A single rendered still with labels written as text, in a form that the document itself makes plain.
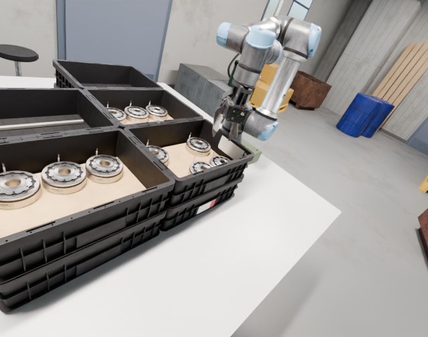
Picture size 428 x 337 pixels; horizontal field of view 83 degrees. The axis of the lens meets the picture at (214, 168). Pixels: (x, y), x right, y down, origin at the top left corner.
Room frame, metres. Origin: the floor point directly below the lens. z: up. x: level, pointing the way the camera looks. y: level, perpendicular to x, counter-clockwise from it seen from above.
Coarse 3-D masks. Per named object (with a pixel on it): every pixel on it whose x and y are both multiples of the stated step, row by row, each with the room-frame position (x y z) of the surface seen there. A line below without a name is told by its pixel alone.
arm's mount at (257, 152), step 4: (244, 140) 1.32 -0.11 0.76; (244, 144) 1.27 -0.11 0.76; (248, 144) 1.29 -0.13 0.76; (248, 148) 1.24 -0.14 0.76; (252, 148) 1.25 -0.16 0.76; (256, 148) 1.27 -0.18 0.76; (256, 152) 1.22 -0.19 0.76; (260, 152) 1.25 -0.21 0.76; (256, 156) 1.23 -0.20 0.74; (252, 160) 1.21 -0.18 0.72; (256, 160) 1.25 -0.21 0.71
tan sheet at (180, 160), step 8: (184, 144) 0.90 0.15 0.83; (168, 152) 0.79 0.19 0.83; (176, 152) 0.81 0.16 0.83; (184, 152) 0.84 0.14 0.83; (176, 160) 0.76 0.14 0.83; (184, 160) 0.78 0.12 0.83; (192, 160) 0.80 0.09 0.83; (200, 160) 0.82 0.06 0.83; (208, 160) 0.85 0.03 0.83; (176, 168) 0.71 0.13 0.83; (184, 168) 0.73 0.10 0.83; (184, 176) 0.69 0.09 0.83
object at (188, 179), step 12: (192, 120) 0.93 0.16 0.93; (204, 120) 0.99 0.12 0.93; (240, 144) 0.89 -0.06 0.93; (156, 156) 0.59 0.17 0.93; (252, 156) 0.83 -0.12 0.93; (168, 168) 0.56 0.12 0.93; (216, 168) 0.65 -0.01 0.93; (228, 168) 0.71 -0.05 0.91; (180, 180) 0.53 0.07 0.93; (192, 180) 0.57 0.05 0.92
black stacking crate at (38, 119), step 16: (0, 96) 0.62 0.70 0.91; (16, 96) 0.65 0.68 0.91; (32, 96) 0.69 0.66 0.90; (48, 96) 0.73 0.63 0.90; (64, 96) 0.77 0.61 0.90; (80, 96) 0.81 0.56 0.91; (0, 112) 0.61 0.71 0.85; (16, 112) 0.65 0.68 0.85; (32, 112) 0.69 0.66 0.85; (48, 112) 0.73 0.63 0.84; (64, 112) 0.77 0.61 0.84; (80, 112) 0.80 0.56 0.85; (96, 112) 0.74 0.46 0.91; (32, 128) 0.62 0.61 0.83; (48, 128) 0.66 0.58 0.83; (64, 128) 0.69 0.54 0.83; (80, 128) 0.73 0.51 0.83
